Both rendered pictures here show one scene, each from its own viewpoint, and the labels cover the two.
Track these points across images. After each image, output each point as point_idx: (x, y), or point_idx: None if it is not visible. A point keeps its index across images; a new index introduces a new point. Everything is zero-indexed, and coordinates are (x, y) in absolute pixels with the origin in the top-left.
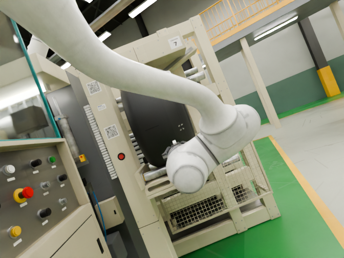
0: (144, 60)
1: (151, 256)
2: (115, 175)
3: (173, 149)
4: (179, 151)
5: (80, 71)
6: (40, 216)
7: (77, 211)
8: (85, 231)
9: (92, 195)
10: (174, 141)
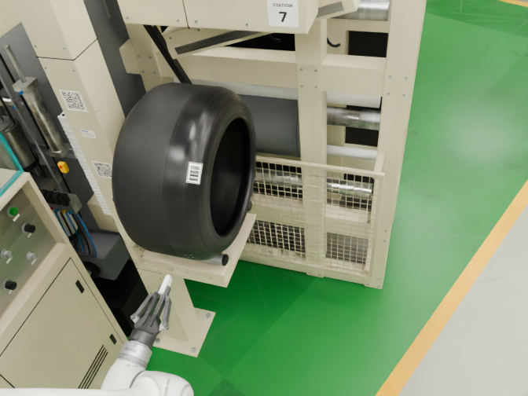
0: (199, 22)
1: (148, 291)
2: (109, 213)
3: (122, 355)
4: (111, 389)
5: (45, 65)
6: (5, 288)
7: (50, 261)
8: (59, 284)
9: (86, 181)
10: (164, 284)
